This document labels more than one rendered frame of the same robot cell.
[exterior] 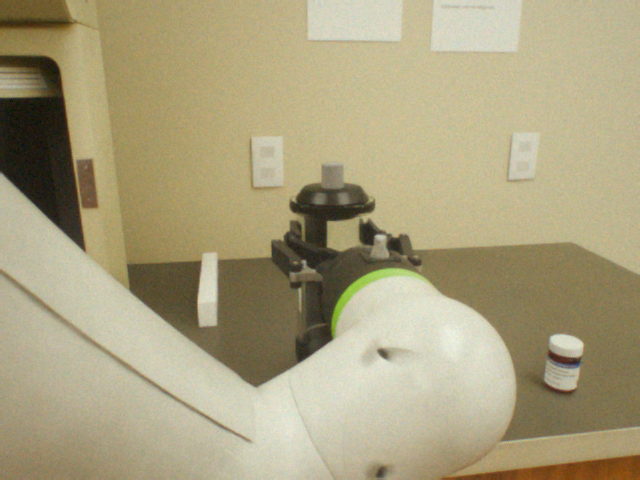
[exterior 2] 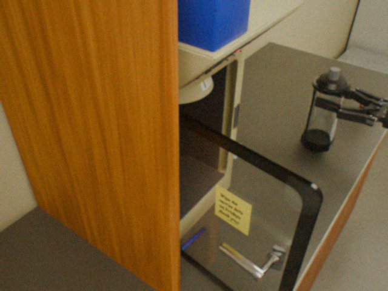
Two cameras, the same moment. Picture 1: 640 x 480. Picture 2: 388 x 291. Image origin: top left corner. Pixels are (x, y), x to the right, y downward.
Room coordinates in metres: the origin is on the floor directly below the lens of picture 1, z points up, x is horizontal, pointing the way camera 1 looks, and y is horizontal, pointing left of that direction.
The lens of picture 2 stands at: (0.23, 1.00, 1.75)
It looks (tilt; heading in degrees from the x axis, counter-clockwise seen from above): 39 degrees down; 315
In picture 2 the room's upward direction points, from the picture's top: 1 degrees clockwise
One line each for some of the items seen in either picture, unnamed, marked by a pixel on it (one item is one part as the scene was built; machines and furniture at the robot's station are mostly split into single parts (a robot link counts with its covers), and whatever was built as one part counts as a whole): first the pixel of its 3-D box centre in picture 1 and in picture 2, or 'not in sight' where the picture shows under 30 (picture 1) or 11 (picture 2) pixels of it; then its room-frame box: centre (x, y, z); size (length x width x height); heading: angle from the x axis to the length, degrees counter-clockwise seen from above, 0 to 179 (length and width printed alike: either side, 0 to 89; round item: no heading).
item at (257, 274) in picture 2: not in sight; (248, 256); (0.43, 0.64, 1.20); 0.10 x 0.05 x 0.03; 1
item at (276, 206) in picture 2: not in sight; (225, 227); (0.50, 0.62, 1.19); 0.30 x 0.01 x 0.40; 1
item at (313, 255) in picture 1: (315, 259); (357, 111); (0.53, 0.01, 1.15); 0.11 x 0.01 x 0.04; 36
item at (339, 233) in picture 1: (331, 277); (324, 113); (0.64, -0.01, 1.09); 0.11 x 0.11 x 0.21
